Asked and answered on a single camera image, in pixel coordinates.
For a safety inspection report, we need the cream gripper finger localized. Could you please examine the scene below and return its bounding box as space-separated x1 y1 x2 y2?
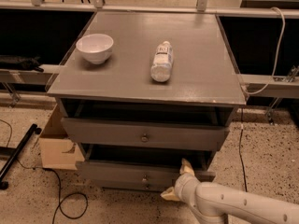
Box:
161 187 180 202
179 159 195 176

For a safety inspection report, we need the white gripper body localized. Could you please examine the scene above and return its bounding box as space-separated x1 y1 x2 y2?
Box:
175 173 200 204

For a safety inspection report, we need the grey drawer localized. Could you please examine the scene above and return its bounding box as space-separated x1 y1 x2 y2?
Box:
75 143 217 186
94 180 171 192
61 118 229 151

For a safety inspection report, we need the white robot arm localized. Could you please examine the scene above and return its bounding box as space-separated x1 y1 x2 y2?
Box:
161 159 299 224

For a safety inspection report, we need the grey bottom drawer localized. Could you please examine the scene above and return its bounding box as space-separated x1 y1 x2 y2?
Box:
94 180 171 192

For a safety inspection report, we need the grey top drawer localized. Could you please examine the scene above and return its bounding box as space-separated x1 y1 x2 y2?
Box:
61 118 229 151

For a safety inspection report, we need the grey drawer cabinet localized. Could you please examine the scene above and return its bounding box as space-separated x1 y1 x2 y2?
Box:
46 10 247 196

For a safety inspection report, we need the clear plastic bottle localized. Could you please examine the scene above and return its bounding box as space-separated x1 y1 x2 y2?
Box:
150 41 174 82

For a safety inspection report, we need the cardboard box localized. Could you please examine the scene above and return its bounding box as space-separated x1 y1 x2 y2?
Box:
38 103 88 172

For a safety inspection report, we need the white ceramic bowl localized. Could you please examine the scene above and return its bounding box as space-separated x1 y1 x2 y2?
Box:
76 34 114 64

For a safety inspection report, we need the black metal stand leg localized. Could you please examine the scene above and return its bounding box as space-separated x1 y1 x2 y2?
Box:
0 124 41 190

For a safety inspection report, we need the black cloth bag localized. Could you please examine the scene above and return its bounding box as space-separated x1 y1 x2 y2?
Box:
0 55 44 72

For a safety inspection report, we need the black floor cable right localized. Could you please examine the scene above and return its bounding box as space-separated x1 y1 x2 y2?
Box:
237 107 249 193

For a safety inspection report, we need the black floor cable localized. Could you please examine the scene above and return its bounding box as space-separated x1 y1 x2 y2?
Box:
237 107 249 193
0 119 89 224

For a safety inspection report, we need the black floor cable left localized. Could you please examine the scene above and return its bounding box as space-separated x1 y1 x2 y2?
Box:
0 119 89 224

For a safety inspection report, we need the white hanging cable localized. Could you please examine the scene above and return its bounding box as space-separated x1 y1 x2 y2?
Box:
241 7 287 96

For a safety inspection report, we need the metal frame rail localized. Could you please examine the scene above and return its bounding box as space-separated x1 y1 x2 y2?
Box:
0 0 299 20

